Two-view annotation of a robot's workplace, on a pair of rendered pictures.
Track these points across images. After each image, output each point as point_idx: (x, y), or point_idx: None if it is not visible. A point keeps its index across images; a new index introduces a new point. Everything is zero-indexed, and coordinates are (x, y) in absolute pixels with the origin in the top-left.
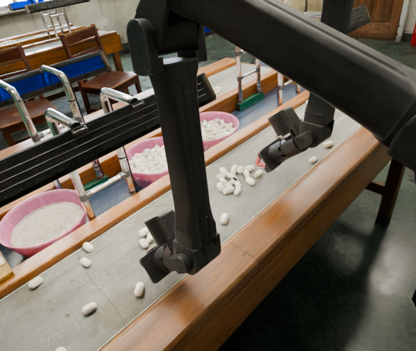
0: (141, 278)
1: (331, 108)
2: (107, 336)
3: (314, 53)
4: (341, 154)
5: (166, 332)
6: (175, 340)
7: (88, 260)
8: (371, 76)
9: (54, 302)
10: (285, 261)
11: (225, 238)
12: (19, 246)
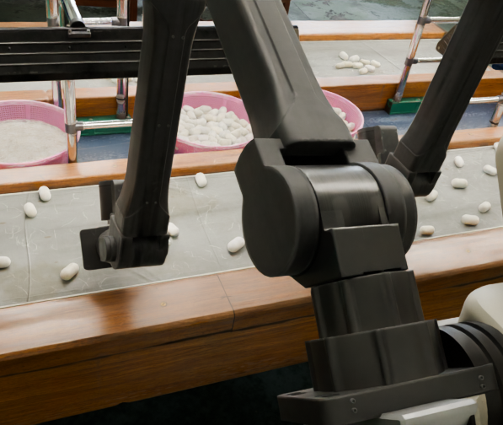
0: (82, 260)
1: (436, 152)
2: (0, 303)
3: (243, 42)
4: (473, 241)
5: (64, 330)
6: (67, 344)
7: (33, 208)
8: (267, 89)
9: None
10: (288, 344)
11: (219, 269)
12: None
